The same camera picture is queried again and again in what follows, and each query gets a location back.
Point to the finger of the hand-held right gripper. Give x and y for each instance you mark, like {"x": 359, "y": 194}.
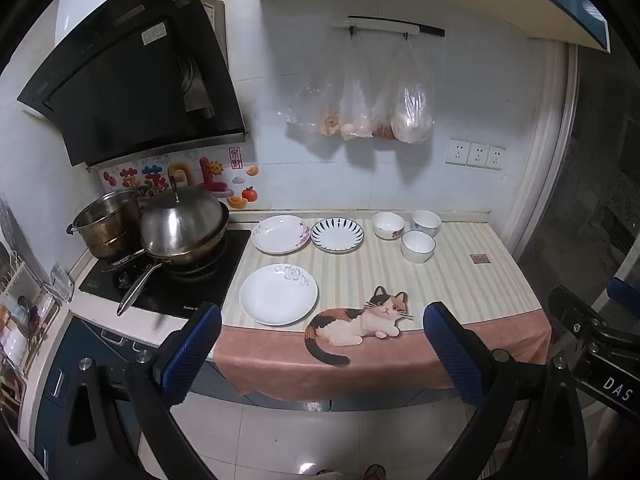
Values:
{"x": 575, "y": 307}
{"x": 625, "y": 291}

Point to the clear plastic bag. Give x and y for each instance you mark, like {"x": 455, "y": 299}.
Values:
{"x": 412, "y": 110}
{"x": 357, "y": 110}
{"x": 315, "y": 110}

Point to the white plate with grey flower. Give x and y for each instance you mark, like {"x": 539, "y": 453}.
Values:
{"x": 277, "y": 296}

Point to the plain white bowl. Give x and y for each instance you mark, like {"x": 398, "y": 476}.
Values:
{"x": 418, "y": 247}
{"x": 426, "y": 222}

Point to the white wall socket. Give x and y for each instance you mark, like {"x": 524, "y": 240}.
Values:
{"x": 478, "y": 155}
{"x": 457, "y": 151}
{"x": 495, "y": 158}

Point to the wall hook rail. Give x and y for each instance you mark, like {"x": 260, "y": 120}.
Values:
{"x": 385, "y": 25}

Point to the glass door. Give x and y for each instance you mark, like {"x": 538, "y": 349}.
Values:
{"x": 600, "y": 185}

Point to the white door frame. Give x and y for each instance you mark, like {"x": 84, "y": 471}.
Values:
{"x": 550, "y": 135}

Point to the steel steamer pot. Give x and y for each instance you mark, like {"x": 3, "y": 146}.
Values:
{"x": 102, "y": 227}

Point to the striped tablecloth with cat print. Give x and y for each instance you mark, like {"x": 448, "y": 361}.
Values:
{"x": 450, "y": 285}

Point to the white plate with pink flowers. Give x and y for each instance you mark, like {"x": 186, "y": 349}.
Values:
{"x": 277, "y": 235}

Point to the black gas hob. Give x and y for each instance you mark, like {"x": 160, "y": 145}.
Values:
{"x": 220, "y": 272}

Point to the person's foot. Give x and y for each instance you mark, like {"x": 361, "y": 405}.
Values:
{"x": 375, "y": 472}

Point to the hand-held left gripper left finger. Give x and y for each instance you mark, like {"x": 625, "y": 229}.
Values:
{"x": 192, "y": 345}

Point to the blue base cabinet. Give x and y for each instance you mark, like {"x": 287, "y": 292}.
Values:
{"x": 87, "y": 335}

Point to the blue striped plate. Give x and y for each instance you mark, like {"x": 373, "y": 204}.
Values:
{"x": 337, "y": 234}

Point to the small brown square coaster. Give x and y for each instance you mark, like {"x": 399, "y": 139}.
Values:
{"x": 479, "y": 258}

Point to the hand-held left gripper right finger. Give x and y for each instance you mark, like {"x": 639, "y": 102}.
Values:
{"x": 452, "y": 350}

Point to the white bowl with floral print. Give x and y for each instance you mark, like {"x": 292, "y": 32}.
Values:
{"x": 388, "y": 226}

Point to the black range hood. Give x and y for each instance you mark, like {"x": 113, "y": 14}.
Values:
{"x": 125, "y": 85}

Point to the colourful wall stickers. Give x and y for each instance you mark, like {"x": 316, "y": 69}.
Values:
{"x": 200, "y": 172}

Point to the steel wok lid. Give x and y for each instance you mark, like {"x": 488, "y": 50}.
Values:
{"x": 182, "y": 220}

